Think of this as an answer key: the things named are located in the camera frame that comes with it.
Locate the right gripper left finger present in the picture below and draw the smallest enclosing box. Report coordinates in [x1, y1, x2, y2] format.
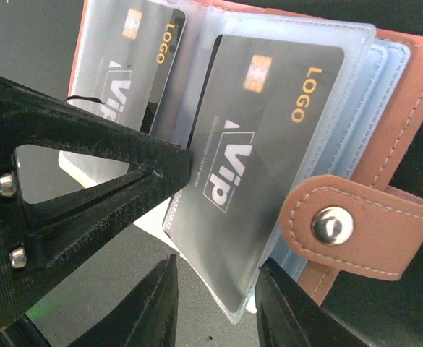
[71, 254, 179, 346]

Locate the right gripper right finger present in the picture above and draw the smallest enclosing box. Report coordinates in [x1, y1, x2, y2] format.
[255, 258, 366, 346]

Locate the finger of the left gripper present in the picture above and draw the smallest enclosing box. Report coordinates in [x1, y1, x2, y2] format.
[0, 77, 191, 231]
[0, 169, 189, 329]

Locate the pink card holder wallet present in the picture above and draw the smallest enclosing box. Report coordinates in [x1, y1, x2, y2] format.
[69, 1, 423, 323]

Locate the black vip credit card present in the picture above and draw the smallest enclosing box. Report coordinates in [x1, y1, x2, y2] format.
[163, 35, 345, 314]

